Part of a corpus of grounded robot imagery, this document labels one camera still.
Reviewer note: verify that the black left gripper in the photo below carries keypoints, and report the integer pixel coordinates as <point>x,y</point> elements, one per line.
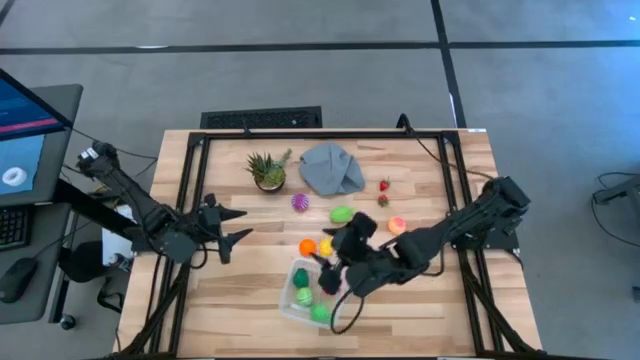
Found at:
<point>210,225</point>

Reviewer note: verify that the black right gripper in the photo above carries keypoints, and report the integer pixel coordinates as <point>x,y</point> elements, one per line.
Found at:
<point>357,232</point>

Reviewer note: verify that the orange toy orange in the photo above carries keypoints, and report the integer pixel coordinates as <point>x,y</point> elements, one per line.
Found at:
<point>307,247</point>

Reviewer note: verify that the green oval toy fruit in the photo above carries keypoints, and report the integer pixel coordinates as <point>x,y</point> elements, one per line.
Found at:
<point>340,215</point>

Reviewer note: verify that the dark green toy pepper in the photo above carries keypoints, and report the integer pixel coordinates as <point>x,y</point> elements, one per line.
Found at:
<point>300,278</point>

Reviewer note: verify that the light green round toy fruit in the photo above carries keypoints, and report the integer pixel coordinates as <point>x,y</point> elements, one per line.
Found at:
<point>304,296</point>

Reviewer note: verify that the bright green toy fruit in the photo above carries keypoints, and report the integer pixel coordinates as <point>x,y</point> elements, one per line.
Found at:
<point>320,313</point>

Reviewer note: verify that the peach coloured toy peach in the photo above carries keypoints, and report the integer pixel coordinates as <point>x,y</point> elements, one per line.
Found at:
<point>396,225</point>

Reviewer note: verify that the red toy strawberry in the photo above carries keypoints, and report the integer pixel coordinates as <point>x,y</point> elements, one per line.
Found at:
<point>384,185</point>
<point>383,201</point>

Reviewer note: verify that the clear plastic tupperware container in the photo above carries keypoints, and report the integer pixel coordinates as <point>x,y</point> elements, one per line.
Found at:
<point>290,310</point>

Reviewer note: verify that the grey cloth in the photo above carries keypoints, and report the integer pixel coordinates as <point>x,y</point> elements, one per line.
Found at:
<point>330,170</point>

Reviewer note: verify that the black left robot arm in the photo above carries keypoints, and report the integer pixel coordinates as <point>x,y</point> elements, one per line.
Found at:
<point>130,195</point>

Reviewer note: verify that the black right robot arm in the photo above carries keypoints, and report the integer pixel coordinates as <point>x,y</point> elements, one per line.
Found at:
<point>450,227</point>

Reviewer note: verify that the yellow toy lemon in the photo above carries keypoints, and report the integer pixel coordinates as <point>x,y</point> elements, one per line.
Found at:
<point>325,247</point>

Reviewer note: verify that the small potted succulent plant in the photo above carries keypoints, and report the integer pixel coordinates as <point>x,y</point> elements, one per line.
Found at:
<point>268,172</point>

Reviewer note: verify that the black floor vent grille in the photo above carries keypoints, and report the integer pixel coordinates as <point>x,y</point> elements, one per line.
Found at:
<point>260,117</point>

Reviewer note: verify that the white paper sheet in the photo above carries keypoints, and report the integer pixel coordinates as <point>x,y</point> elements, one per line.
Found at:
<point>115,245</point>

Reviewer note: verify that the black diagonal support bar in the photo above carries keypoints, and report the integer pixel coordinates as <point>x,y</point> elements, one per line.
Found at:
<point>90,205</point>

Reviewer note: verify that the black rounded bag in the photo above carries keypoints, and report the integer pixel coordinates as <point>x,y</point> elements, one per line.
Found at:
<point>82,260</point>

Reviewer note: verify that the grey desk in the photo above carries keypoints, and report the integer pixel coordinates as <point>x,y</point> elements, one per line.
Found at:
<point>60,150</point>

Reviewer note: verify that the black caster wheel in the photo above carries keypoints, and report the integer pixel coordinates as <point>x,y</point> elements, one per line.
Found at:
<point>67,321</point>

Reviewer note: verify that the black keyboard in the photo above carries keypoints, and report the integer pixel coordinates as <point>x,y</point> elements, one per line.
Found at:
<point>12,227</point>

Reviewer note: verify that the black computer mouse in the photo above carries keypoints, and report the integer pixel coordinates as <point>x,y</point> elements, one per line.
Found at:
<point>15,280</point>

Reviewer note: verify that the computer monitor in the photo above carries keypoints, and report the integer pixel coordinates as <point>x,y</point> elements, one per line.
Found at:
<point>20,115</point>

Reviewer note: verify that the black floor stand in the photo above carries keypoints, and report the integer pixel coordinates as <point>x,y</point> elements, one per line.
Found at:
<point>620,190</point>

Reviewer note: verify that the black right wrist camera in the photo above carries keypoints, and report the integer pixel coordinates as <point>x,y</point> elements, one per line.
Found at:
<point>330,282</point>

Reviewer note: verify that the black aluminium table frame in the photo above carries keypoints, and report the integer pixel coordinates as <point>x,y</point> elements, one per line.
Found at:
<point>325,135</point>

